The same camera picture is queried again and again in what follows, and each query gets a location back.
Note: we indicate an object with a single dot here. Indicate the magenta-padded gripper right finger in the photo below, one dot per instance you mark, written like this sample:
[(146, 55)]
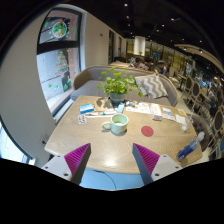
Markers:
[(146, 160)]

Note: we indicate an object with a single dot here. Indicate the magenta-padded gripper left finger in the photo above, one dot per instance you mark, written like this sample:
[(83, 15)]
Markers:
[(77, 159)]

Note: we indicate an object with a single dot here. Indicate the clear bottle with blue label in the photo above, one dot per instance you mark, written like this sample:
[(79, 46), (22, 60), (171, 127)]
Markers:
[(188, 148)]

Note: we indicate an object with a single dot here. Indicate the flat round red coaster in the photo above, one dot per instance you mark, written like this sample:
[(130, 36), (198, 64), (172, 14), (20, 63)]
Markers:
[(147, 131)]

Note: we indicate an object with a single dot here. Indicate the pill blister pack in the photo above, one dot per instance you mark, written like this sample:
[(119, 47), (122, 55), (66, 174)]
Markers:
[(82, 119)]

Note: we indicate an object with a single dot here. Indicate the pale green mug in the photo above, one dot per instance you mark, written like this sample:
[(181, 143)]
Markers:
[(118, 124)]

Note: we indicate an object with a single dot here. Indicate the blue and white card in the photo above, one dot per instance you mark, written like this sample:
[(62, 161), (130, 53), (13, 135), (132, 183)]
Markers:
[(167, 112)]

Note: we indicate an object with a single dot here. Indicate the blue and white carton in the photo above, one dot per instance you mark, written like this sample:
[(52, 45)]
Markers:
[(86, 108)]

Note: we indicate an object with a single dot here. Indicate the printed paper leaflets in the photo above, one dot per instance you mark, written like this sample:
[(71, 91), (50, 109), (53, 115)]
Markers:
[(140, 107)]

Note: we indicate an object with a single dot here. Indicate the plain white card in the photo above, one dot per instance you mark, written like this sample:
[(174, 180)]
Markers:
[(180, 119)]

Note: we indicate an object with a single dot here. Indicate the small blue box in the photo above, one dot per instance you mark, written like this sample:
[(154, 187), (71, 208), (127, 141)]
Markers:
[(120, 107)]

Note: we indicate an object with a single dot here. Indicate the grey tufted chair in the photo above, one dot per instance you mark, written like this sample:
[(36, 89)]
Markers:
[(201, 128)]

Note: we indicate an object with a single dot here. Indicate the grey curved sofa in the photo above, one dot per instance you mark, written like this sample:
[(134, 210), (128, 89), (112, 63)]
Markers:
[(87, 87)]

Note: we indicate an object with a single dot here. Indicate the green potted plant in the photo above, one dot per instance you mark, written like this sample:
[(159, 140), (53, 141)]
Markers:
[(117, 85)]

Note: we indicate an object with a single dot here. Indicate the group of round-backed chairs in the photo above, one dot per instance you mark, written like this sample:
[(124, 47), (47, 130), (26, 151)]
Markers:
[(196, 90)]

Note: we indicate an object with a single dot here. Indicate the person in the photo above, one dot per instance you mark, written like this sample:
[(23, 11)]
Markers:
[(140, 64), (162, 68)]

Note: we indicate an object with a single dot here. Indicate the group of ceiling lights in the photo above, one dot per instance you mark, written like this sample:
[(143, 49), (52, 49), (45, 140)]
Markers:
[(156, 25)]

